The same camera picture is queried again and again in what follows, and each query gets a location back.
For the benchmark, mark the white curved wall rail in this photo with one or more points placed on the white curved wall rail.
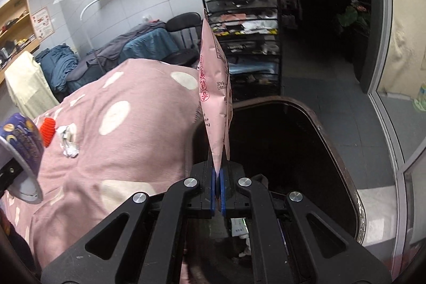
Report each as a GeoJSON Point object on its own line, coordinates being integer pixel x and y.
{"type": "Point", "coordinates": [81, 19]}

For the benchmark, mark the purple instant noodle cup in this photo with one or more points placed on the purple instant noodle cup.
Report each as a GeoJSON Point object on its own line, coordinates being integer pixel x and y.
{"type": "Point", "coordinates": [21, 140]}

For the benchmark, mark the wall poster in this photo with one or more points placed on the wall poster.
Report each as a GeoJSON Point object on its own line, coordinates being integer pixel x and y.
{"type": "Point", "coordinates": [42, 24]}

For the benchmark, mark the massage bed with blue cover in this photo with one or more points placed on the massage bed with blue cover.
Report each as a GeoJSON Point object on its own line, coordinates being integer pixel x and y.
{"type": "Point", "coordinates": [149, 40]}

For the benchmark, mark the pink snack pouch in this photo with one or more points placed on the pink snack pouch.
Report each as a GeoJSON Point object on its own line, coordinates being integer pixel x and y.
{"type": "Point", "coordinates": [216, 99]}

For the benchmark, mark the pile of blue towels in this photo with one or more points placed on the pile of blue towels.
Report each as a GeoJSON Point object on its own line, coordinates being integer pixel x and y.
{"type": "Point", "coordinates": [56, 63]}

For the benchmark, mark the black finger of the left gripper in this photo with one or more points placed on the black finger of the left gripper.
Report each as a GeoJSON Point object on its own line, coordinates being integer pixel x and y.
{"type": "Point", "coordinates": [8, 173]}

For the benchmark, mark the green bottle on floor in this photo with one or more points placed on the green bottle on floor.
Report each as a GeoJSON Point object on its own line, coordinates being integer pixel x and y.
{"type": "Point", "coordinates": [420, 102]}

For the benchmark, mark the cream cloth on rack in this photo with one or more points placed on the cream cloth on rack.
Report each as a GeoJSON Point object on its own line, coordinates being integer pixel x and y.
{"type": "Point", "coordinates": [28, 87]}

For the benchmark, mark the black storage trolley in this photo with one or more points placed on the black storage trolley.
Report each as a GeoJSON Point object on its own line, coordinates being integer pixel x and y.
{"type": "Point", "coordinates": [249, 33]}

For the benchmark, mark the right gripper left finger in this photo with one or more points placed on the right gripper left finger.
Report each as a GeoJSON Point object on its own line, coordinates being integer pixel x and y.
{"type": "Point", "coordinates": [142, 241]}

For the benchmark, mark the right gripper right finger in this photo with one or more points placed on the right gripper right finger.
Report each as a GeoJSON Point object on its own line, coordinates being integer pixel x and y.
{"type": "Point", "coordinates": [292, 240]}

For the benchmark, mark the pink polka dot bed cover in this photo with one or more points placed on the pink polka dot bed cover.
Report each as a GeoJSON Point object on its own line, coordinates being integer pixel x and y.
{"type": "Point", "coordinates": [132, 129]}

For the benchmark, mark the black stool chair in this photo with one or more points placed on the black stool chair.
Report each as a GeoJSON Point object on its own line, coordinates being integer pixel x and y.
{"type": "Point", "coordinates": [186, 29]}

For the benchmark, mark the potted plant with flowers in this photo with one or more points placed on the potted plant with flowers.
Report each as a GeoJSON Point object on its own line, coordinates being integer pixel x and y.
{"type": "Point", "coordinates": [356, 17]}

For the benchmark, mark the wooden shelf cabinet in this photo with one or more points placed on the wooden shelf cabinet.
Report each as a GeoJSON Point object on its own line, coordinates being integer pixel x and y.
{"type": "Point", "coordinates": [17, 33]}

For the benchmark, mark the brown trash bin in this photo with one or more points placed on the brown trash bin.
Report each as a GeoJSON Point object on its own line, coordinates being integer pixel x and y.
{"type": "Point", "coordinates": [281, 142]}

